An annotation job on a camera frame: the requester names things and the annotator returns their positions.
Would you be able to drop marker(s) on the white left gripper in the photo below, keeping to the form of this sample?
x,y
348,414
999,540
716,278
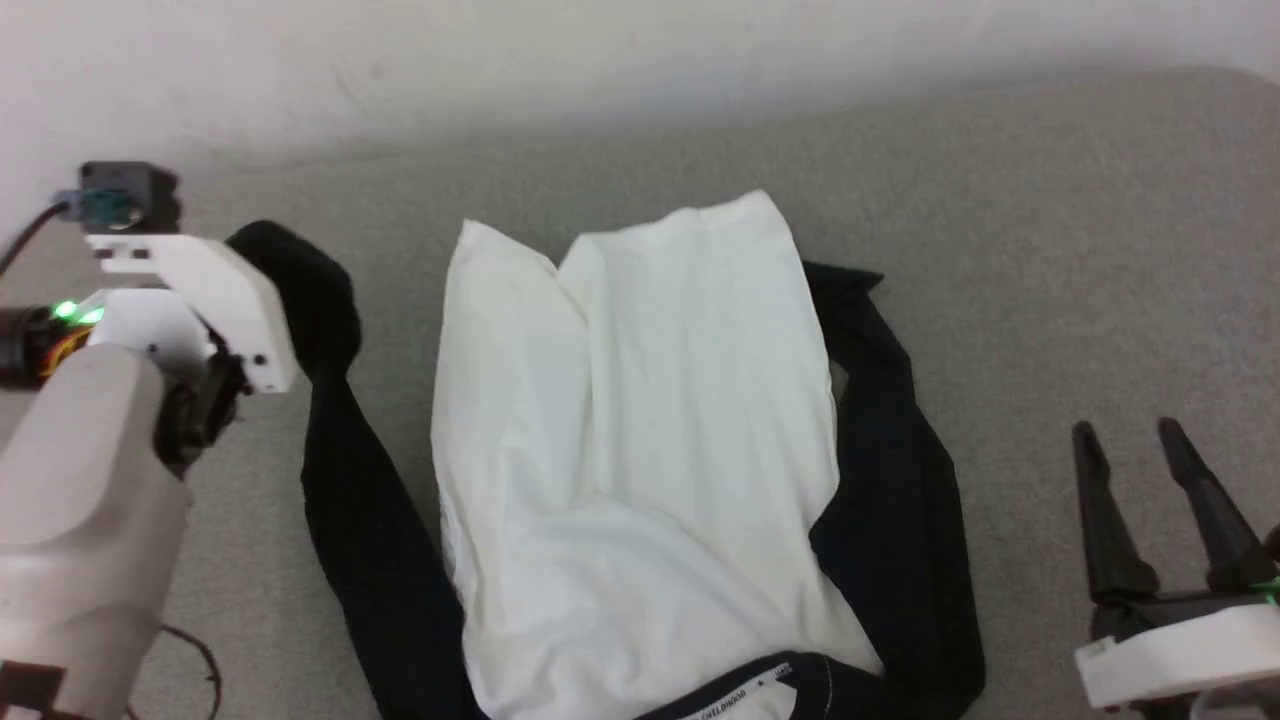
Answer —
x,y
220,300

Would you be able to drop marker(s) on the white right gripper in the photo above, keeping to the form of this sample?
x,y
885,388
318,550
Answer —
x,y
1180,640

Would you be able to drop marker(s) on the white and black shirt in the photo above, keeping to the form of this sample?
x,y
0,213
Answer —
x,y
640,400

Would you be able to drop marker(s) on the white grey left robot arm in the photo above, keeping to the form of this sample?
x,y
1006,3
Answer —
x,y
80,520

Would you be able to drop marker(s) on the grey fabric sofa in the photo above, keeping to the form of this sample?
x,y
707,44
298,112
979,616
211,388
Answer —
x,y
1000,300

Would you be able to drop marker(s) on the dark left wrist camera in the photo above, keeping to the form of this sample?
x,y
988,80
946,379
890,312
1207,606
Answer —
x,y
130,195

